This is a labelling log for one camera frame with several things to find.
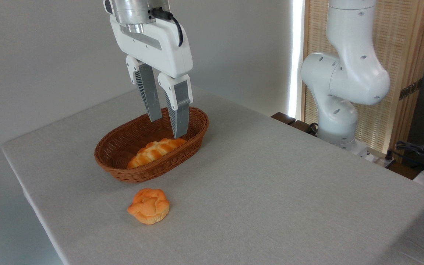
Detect long braided bread loaf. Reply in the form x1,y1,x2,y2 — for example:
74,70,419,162
127,138,187,170

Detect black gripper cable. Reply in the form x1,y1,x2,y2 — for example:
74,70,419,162
151,8,184,47

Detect bundle of black cables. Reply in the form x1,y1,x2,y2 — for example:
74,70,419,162
395,141,424,174

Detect wooden slatted folding screen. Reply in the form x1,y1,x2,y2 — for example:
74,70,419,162
302,0,424,162

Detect round knotted bread roll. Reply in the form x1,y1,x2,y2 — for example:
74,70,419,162
127,188,170,225

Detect black screen hinge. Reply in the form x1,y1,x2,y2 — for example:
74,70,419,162
399,79,423,100

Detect grey tablecloth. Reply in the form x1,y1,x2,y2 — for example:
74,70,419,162
1,85,424,265

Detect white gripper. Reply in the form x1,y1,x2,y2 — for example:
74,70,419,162
109,15,194,139

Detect brown oval wicker basket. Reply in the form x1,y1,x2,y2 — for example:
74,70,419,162
94,107,210,183

